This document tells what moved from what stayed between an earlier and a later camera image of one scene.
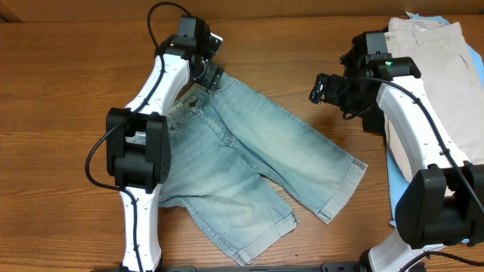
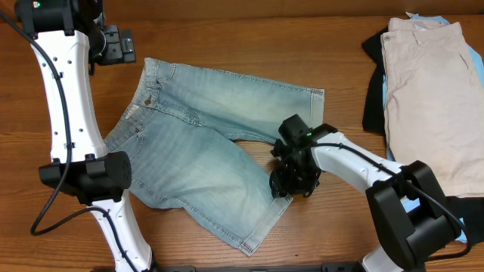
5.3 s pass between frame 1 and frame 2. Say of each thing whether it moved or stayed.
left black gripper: moved
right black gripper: moved
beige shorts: stayed
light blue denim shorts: moved
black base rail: stayed
